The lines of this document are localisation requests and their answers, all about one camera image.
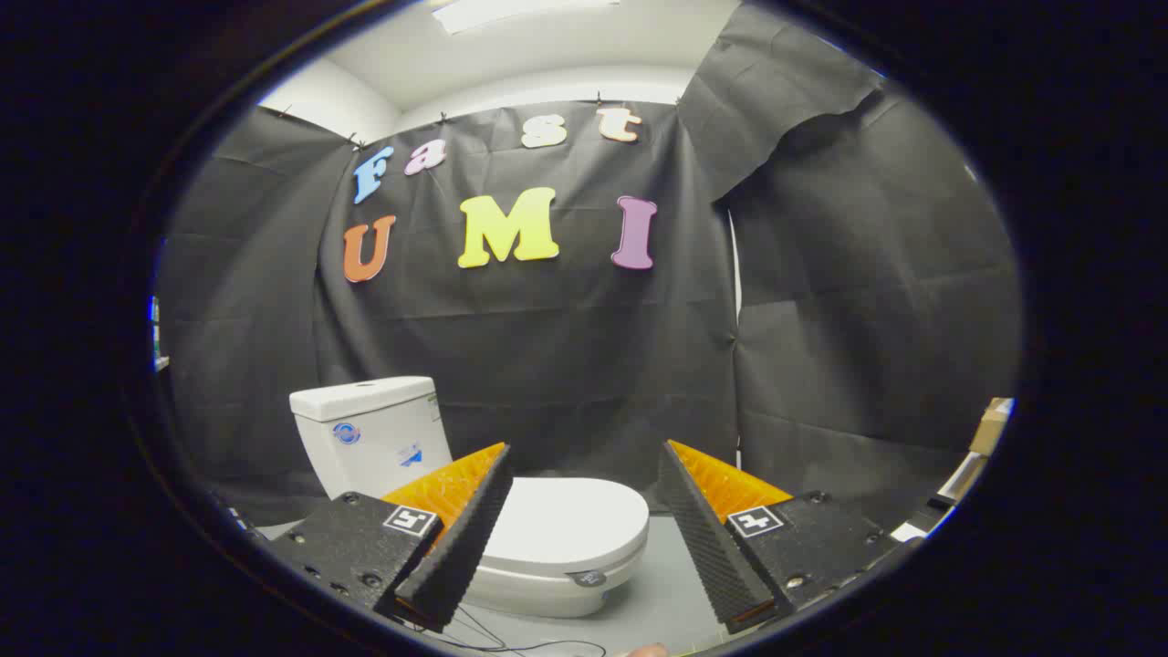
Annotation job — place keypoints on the cardboard box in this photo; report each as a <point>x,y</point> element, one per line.
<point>990,427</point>

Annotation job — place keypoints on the white ceramic toilet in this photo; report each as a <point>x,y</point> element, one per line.
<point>374,452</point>

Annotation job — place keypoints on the black backdrop cloth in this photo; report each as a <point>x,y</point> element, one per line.
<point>566,347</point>

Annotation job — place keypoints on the white toilet tank cover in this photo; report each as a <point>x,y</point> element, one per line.
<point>360,397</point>

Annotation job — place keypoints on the ceiling light panel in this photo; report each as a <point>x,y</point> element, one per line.
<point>511,11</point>

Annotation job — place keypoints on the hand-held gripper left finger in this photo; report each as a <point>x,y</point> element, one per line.
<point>456,557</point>

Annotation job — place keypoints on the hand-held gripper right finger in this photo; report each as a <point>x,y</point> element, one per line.
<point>716,557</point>

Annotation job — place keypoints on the white toilet lid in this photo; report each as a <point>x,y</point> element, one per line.
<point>566,525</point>

